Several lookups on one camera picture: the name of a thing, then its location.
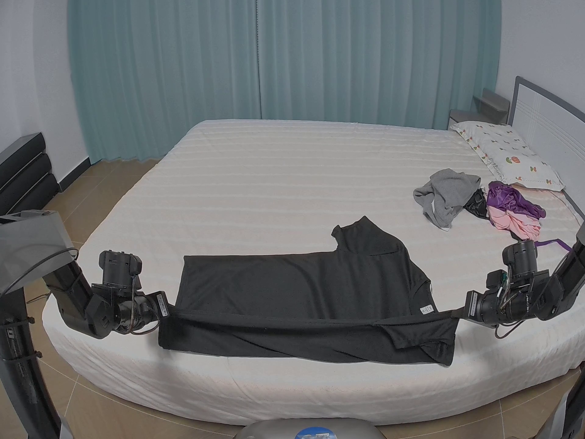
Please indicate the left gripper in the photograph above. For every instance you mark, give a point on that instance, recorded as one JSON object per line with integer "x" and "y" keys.
{"x": 141, "y": 313}

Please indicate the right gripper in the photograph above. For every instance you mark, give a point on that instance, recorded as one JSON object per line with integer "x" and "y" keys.
{"x": 484, "y": 309}

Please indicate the black T-shirt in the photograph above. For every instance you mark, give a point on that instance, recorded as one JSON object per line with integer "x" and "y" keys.
{"x": 297, "y": 291}

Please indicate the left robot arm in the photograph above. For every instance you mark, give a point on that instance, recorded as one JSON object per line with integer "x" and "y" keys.
{"x": 68, "y": 291}

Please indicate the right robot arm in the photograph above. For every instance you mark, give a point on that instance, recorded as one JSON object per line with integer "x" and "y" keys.
{"x": 562, "y": 286}

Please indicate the bed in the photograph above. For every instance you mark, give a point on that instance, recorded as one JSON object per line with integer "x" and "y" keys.
{"x": 297, "y": 176}

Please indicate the pink garment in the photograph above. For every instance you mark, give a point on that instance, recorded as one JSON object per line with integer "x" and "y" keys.
{"x": 512, "y": 224}

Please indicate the small black garment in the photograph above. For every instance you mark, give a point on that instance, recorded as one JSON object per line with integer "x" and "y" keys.
{"x": 476, "y": 204}

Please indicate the purple garment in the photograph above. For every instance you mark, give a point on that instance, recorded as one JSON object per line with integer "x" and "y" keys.
{"x": 507, "y": 199}

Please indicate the grey garment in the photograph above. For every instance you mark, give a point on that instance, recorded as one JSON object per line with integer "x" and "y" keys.
{"x": 448, "y": 195}

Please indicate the white printed pillow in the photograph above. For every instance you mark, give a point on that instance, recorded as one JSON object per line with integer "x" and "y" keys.
{"x": 507, "y": 153}

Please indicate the black chest of drawers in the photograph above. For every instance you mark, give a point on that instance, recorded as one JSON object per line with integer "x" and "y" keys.
{"x": 23, "y": 172}

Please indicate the grey bedside table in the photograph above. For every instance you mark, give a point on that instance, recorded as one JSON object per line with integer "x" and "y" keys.
{"x": 491, "y": 105}

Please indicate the blue-green curtain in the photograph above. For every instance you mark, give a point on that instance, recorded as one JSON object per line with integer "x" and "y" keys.
{"x": 365, "y": 48}
{"x": 160, "y": 62}

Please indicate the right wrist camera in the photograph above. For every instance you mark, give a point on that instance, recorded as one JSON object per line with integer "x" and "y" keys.
{"x": 493, "y": 280}

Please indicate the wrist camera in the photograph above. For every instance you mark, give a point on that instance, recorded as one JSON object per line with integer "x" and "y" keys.
{"x": 493, "y": 280}
{"x": 136, "y": 270}

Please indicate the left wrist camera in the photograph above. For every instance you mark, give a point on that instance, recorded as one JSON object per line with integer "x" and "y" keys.
{"x": 136, "y": 270}

